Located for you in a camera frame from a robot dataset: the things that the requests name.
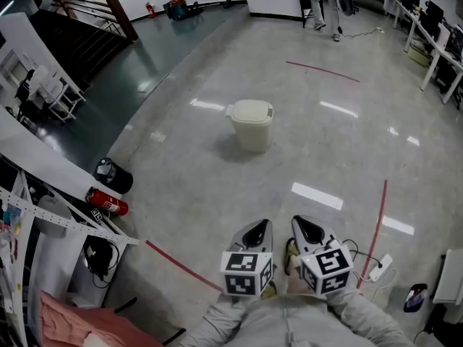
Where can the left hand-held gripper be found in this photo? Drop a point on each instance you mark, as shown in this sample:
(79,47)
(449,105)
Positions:
(241,271)

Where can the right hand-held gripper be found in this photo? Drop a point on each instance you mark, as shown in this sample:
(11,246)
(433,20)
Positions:
(327,269)

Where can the cream plastic trash bin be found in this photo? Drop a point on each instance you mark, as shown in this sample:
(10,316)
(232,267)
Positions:
(253,136)

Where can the cream trash bin lid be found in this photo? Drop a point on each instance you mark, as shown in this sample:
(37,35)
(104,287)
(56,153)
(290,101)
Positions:
(251,111)

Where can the person's right forearm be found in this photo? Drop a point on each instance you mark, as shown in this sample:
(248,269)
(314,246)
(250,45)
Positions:
(365,316)

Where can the person's left forearm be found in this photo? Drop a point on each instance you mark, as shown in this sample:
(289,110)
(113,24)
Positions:
(213,324)

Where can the person's yellow-green left shoe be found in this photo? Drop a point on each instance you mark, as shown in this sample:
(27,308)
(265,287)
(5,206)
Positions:
(269,290)

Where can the person's yellow-green shoe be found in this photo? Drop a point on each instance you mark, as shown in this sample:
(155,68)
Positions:
(291,255)
(269,290)

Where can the person's yellow-green right shoe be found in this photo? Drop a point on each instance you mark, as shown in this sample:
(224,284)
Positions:
(291,255)

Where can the white power strip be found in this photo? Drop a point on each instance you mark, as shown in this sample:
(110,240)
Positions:
(381,266)

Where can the person's grey jacket torso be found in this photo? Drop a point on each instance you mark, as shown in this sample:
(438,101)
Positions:
(289,324)

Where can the blue and black pouch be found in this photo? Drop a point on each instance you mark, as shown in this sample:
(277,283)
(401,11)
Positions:
(415,298)

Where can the white cabinet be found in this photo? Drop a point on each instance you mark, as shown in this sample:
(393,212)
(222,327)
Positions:
(448,278)

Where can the large red fire extinguisher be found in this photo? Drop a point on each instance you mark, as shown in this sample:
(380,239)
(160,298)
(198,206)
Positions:
(108,202)

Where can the black mesh waste basket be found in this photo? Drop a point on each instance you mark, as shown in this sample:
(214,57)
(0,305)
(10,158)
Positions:
(115,177)

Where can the pink cloth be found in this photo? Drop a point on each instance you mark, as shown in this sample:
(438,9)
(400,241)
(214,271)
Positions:
(83,324)

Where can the white perforated metal shelf rack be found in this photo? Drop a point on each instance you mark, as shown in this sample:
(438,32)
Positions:
(54,220)

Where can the white counter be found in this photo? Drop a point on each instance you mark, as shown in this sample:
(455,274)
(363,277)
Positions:
(43,150)

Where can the long white desk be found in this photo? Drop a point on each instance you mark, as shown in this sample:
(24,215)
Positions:
(432,43)

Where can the small white table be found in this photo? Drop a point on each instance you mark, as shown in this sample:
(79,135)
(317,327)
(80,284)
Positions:
(61,92)

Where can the black folding chair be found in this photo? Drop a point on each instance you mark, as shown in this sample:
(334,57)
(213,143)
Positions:
(305,2)

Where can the teal and red vacuum cleaner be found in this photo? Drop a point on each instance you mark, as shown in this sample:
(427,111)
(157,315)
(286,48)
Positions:
(178,7)

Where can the black computer monitor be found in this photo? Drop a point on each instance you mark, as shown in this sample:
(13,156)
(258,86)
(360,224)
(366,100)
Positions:
(434,14)

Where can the small red fire extinguisher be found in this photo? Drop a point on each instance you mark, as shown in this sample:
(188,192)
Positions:
(151,10)

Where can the brown wooden stair railing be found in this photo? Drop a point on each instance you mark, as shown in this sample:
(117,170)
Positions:
(117,13)

